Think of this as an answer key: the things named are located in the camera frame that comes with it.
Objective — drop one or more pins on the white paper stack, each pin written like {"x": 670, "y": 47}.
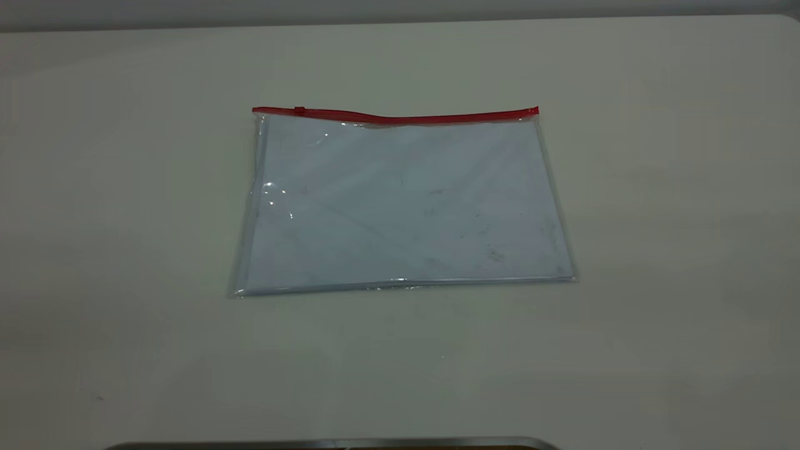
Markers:
{"x": 406, "y": 206}

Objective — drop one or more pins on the clear plastic zipper bag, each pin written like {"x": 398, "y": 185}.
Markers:
{"x": 400, "y": 117}

